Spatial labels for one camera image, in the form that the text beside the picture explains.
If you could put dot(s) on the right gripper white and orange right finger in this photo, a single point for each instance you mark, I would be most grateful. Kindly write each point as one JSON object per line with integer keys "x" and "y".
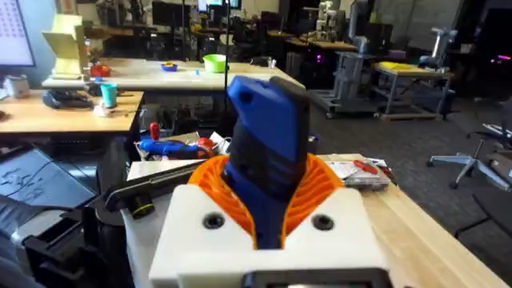
{"x": 340, "y": 244}

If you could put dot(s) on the right gripper white and orange left finger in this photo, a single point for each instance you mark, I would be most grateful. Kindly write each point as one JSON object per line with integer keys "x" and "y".
{"x": 188, "y": 248}

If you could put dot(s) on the blue electric screwdriver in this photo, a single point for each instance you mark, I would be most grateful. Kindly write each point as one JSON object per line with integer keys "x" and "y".
{"x": 272, "y": 132}

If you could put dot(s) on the grey background robot arm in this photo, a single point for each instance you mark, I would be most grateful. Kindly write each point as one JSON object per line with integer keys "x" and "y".
{"x": 440, "y": 46}
{"x": 359, "y": 28}

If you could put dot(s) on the clear plastic packet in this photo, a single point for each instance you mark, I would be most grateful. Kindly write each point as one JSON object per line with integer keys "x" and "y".
{"x": 360, "y": 178}

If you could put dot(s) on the black clamp bar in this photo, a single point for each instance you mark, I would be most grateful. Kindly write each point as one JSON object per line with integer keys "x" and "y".
{"x": 160, "y": 184}

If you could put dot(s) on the red scissors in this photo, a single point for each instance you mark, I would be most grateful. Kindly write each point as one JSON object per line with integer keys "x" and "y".
{"x": 365, "y": 166}

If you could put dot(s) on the box of tools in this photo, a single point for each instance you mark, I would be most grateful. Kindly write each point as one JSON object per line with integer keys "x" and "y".
{"x": 172, "y": 149}

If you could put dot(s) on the grey office chair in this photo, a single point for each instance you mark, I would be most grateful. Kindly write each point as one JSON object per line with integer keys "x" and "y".
{"x": 476, "y": 162}

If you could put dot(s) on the grey wheeled cart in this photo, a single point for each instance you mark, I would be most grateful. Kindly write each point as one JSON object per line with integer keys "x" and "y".
{"x": 348, "y": 84}

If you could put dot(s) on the long pale table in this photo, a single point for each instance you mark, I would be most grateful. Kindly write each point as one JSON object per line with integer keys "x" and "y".
{"x": 160, "y": 80}

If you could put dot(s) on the teal cup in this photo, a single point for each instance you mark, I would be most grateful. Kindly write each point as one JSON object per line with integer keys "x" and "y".
{"x": 109, "y": 96}

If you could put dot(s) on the small blue bowl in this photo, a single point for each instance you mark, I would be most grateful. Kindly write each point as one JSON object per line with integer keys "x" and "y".
{"x": 169, "y": 67}

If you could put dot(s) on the green plastic bowl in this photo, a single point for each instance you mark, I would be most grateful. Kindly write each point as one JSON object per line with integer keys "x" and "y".
{"x": 214, "y": 64}

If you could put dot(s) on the yellow cloth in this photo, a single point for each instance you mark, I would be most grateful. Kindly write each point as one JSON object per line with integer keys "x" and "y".
{"x": 394, "y": 65}

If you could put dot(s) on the wooden desk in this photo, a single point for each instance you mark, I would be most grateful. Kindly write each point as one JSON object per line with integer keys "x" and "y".
{"x": 48, "y": 118}

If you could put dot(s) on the black pouch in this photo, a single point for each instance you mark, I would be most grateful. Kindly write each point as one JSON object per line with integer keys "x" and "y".
{"x": 66, "y": 100}

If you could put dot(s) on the red toy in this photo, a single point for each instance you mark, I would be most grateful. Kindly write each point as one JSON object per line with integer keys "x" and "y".
{"x": 100, "y": 70}

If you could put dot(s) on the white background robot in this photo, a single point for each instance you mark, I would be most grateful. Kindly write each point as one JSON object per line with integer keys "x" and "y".
{"x": 327, "y": 22}

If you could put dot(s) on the white mug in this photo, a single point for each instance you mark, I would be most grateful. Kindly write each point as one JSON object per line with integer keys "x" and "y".
{"x": 17, "y": 86}

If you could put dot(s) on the yellow cardboard stand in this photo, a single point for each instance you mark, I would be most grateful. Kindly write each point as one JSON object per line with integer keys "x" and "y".
{"x": 66, "y": 46}

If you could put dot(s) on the computer monitor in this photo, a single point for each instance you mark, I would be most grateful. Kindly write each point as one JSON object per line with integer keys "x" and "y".
{"x": 14, "y": 34}

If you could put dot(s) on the metal frame workbench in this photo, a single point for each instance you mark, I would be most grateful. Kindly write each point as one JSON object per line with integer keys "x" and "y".
{"x": 416, "y": 74}

